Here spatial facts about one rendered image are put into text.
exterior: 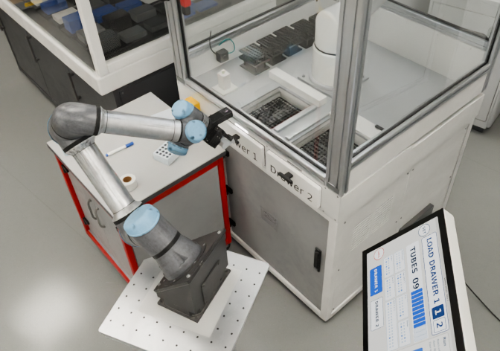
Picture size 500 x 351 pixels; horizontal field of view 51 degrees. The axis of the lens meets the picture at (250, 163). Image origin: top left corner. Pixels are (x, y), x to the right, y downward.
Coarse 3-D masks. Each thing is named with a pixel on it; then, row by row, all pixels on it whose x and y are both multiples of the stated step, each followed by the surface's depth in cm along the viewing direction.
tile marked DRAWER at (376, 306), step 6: (378, 300) 148; (372, 306) 148; (378, 306) 146; (372, 312) 147; (378, 312) 145; (372, 318) 146; (378, 318) 144; (372, 324) 144; (378, 324) 142; (372, 330) 143
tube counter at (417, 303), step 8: (416, 280) 140; (416, 288) 138; (416, 296) 137; (416, 304) 135; (424, 304) 133; (416, 312) 134; (424, 312) 132; (416, 320) 132; (424, 320) 130; (416, 328) 131; (424, 328) 129; (416, 336) 130; (424, 336) 128
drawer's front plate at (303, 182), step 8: (272, 152) 206; (272, 160) 206; (280, 160) 203; (272, 168) 209; (280, 168) 205; (288, 168) 200; (280, 176) 208; (296, 176) 198; (304, 176) 196; (288, 184) 206; (296, 184) 201; (304, 184) 197; (312, 184) 193; (296, 192) 204; (304, 192) 199; (312, 192) 195; (320, 192) 193; (312, 200) 197; (320, 200) 196
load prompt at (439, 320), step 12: (432, 240) 143; (432, 252) 141; (432, 264) 138; (432, 276) 136; (432, 288) 134; (432, 300) 132; (444, 300) 128; (432, 312) 129; (444, 312) 126; (432, 324) 127; (444, 324) 125
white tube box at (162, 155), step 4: (164, 144) 233; (160, 148) 231; (164, 148) 231; (156, 152) 230; (160, 152) 229; (164, 152) 228; (168, 152) 228; (156, 156) 228; (160, 156) 227; (164, 156) 227; (168, 156) 227; (172, 156) 228; (176, 156) 231; (156, 160) 230; (160, 160) 229; (164, 160) 227; (168, 160) 226; (172, 160) 229; (168, 164) 227
